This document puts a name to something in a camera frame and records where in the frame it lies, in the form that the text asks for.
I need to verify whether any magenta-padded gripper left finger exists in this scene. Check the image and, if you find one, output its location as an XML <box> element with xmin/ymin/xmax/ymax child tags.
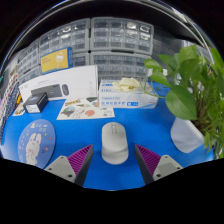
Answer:
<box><xmin>44</xmin><ymin>144</ymin><xmax>95</xmax><ymax>187</ymax></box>

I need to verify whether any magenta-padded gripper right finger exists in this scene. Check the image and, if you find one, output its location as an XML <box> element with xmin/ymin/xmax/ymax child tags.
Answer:
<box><xmin>134</xmin><ymin>144</ymin><xmax>184</xmax><ymax>185</ymax></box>

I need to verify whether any white computer mouse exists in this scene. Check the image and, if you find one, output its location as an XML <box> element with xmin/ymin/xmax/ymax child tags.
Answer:
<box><xmin>100</xmin><ymin>121</ymin><xmax>130</xmax><ymax>166</ymax></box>

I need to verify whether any round bunny-print mouse pad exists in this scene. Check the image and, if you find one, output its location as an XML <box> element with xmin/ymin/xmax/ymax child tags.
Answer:
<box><xmin>17</xmin><ymin>118</ymin><xmax>57</xmax><ymax>170</ymax></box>

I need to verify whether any large colourful sticker sheet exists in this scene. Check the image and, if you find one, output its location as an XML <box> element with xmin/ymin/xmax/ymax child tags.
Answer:
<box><xmin>56</xmin><ymin>96</ymin><xmax>116</xmax><ymax>121</ymax></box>

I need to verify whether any small black box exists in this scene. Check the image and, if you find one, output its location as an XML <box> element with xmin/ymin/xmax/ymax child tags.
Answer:
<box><xmin>22</xmin><ymin>91</ymin><xmax>50</xmax><ymax>114</ymax></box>

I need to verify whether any white keyboard box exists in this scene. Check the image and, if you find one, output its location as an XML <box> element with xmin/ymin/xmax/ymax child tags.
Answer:
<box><xmin>18</xmin><ymin>64</ymin><xmax>100</xmax><ymax>103</ymax></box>

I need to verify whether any green plant in white pot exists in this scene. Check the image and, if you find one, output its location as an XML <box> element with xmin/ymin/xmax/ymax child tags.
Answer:
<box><xmin>143</xmin><ymin>44</ymin><xmax>224</xmax><ymax>159</ymax></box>

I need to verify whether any yellow and blue box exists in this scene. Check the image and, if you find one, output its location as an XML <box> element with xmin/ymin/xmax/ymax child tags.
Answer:
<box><xmin>40</xmin><ymin>46</ymin><xmax>74</xmax><ymax>75</ymax></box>

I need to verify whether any dark shelf unit with items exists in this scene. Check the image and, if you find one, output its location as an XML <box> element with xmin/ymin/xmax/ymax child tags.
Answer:
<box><xmin>0</xmin><ymin>0</ymin><xmax>218</xmax><ymax>68</ymax></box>

